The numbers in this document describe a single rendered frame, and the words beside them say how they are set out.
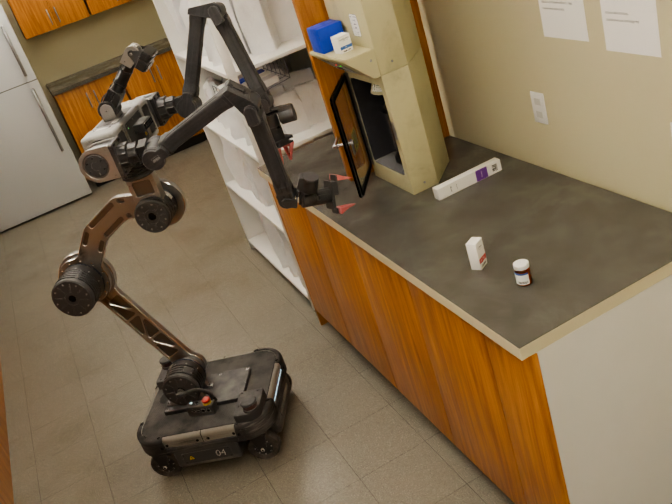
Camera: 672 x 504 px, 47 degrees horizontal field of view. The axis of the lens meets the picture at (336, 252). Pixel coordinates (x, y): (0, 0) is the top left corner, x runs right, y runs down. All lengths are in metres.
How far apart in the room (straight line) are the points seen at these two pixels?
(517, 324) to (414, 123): 1.04
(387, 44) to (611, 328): 1.23
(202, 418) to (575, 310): 1.83
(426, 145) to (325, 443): 1.33
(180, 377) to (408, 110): 1.48
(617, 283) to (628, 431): 0.47
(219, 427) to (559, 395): 1.61
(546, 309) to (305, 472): 1.51
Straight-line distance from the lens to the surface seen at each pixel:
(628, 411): 2.40
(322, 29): 2.88
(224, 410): 3.41
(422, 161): 2.93
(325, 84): 3.10
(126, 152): 2.73
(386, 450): 3.26
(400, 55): 2.81
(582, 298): 2.16
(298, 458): 3.39
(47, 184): 7.57
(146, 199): 3.05
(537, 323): 2.09
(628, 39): 2.40
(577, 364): 2.17
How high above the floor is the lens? 2.15
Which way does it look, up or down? 27 degrees down
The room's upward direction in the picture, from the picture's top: 19 degrees counter-clockwise
